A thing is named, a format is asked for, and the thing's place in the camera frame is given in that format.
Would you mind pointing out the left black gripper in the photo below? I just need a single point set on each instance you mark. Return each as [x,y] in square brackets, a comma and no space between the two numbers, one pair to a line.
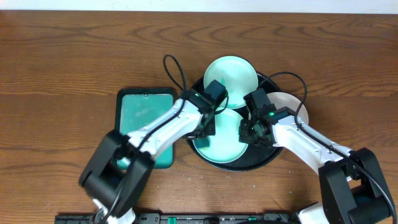
[204,129]

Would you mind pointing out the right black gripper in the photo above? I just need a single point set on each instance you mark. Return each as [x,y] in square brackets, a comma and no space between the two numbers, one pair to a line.
[249,134]

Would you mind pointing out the mint plate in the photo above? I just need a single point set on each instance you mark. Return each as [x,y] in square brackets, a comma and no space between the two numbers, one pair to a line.
[236,74]
[224,145]

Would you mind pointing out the white round plate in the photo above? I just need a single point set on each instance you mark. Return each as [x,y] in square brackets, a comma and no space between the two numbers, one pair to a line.
[281,99]

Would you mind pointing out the dark green scrub sponge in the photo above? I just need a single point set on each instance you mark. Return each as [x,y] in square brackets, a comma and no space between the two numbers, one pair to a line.
[202,143]

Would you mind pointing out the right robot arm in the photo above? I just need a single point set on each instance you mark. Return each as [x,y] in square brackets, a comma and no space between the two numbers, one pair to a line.
[352,184]

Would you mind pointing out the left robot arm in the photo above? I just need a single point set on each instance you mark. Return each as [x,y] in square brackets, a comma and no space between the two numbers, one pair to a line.
[119,169]

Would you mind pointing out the rectangular green water tray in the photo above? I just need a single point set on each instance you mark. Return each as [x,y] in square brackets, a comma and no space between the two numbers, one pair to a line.
[137,107]

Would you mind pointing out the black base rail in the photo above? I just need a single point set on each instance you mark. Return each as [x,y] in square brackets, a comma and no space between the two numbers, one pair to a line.
[148,218]

